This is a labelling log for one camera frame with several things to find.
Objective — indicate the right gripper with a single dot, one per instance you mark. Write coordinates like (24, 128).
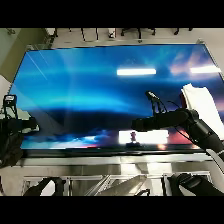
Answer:
(143, 124)

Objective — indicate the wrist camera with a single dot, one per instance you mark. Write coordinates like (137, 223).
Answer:
(10, 99)
(152, 96)

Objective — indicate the black office chair base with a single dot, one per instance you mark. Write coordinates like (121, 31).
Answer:
(138, 31)

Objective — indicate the silver frame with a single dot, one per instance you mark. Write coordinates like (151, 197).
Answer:
(100, 160)

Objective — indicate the white garment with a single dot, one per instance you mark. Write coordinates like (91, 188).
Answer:
(203, 105)

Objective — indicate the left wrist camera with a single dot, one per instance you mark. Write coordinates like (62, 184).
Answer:
(10, 99)

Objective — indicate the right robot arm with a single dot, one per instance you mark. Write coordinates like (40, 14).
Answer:
(200, 130)

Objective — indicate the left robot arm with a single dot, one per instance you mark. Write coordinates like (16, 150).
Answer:
(15, 125)

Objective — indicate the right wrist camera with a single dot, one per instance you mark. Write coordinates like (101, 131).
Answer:
(152, 96)

